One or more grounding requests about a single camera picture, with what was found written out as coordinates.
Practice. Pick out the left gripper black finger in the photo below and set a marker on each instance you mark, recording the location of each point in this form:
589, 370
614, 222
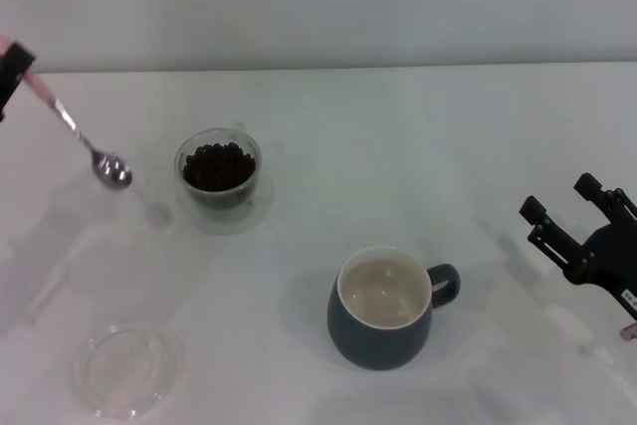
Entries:
15, 71

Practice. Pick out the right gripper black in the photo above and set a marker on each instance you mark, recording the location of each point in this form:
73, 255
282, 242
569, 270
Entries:
609, 256

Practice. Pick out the dark blue ceramic mug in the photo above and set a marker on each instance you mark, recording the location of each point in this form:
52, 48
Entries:
373, 345

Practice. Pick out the clear glass cup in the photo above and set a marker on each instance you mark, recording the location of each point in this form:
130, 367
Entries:
191, 193

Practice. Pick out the coffee bean pile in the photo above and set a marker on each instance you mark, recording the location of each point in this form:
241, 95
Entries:
218, 168

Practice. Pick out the clear glass saucer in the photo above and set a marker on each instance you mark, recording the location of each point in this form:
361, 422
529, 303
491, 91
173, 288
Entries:
259, 203

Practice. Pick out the shallow clear glass dish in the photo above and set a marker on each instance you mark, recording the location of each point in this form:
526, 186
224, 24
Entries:
129, 375

